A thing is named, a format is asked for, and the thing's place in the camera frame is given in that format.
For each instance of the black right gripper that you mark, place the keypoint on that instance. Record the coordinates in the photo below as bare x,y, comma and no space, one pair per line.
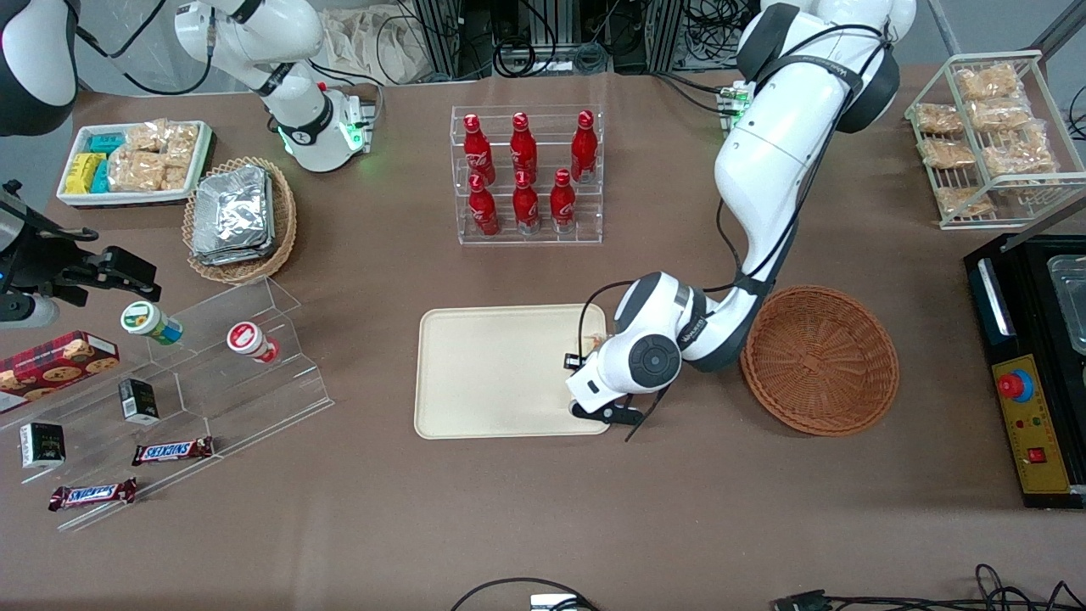
41,261

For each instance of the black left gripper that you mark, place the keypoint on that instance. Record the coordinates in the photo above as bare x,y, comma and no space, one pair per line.
569,366

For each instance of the triangle sandwich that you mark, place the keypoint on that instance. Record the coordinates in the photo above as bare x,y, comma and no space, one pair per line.
596,341

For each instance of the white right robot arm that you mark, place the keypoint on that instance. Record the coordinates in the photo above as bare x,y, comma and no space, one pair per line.
254,34

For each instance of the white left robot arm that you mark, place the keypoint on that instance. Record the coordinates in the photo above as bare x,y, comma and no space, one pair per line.
780,153

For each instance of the beige plastic tray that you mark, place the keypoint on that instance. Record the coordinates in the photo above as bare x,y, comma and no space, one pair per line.
501,373

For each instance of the white snack tray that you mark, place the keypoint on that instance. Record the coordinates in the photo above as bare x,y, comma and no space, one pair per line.
127,198

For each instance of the light wicker basket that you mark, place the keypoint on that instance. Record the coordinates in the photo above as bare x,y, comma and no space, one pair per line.
284,221

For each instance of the brown wicker basket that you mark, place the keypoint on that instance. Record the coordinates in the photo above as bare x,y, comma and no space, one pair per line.
823,365

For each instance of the green lid cup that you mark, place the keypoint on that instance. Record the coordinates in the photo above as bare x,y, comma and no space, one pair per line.
146,321

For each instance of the teal snack packet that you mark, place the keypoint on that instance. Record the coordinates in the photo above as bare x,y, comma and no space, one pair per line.
102,178
106,142

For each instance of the yellow snack packet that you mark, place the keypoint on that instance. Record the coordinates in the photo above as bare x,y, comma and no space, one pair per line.
83,172

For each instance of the clear bag of crackers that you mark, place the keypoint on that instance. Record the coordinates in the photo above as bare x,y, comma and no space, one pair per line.
136,171
146,137
175,176
182,142

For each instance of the red cookie box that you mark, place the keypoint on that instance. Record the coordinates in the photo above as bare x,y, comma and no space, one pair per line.
51,365

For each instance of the clear acrylic bottle rack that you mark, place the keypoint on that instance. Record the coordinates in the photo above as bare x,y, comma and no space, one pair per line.
543,238

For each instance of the small black box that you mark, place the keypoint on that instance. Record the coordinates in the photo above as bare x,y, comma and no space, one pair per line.
138,400
42,445

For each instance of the silver foil pack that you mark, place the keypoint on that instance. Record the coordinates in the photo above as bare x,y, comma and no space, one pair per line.
237,257
231,208

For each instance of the red cola bottle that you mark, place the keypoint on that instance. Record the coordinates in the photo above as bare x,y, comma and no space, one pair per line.
478,153
523,151
584,151
562,205
526,208
484,212

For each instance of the red lid cup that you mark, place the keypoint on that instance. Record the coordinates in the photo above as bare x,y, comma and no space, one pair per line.
248,339

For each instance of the clear acrylic stepped display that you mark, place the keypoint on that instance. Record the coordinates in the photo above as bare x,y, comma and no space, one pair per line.
221,399

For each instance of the snickers bar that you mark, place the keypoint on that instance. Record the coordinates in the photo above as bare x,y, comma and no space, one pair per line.
172,451
93,494

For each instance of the small white device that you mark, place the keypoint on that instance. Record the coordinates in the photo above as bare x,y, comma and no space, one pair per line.
551,603

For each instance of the clear bag of fried snack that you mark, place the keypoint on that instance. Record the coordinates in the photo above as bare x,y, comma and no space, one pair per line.
988,82
963,200
939,119
948,154
1001,114
1018,153

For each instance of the red emergency stop button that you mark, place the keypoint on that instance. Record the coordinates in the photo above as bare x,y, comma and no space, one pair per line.
1015,386

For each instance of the black machine with yellow panel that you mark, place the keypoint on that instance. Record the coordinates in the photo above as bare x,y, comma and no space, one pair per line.
1052,484

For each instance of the clear plastic container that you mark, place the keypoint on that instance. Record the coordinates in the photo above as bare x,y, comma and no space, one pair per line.
1071,301

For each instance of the aluminium frame post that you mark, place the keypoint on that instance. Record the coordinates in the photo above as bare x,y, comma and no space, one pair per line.
666,34
441,38

